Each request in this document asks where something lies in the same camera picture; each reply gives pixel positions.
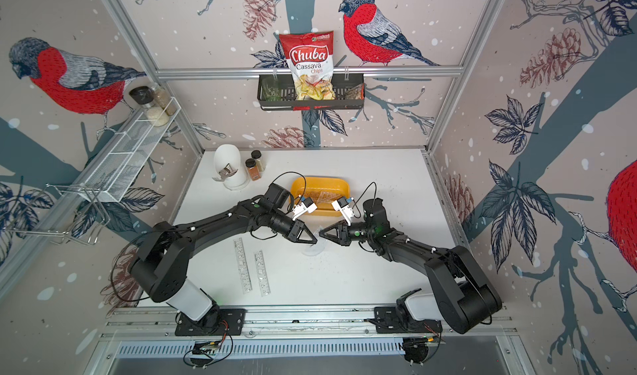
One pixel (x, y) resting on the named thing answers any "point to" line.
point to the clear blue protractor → (315, 250)
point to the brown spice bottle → (254, 172)
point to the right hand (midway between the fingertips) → (323, 233)
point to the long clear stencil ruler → (241, 261)
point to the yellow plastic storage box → (323, 190)
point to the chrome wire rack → (74, 211)
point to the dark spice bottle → (256, 155)
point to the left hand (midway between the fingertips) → (317, 238)
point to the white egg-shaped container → (228, 153)
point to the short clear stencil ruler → (262, 274)
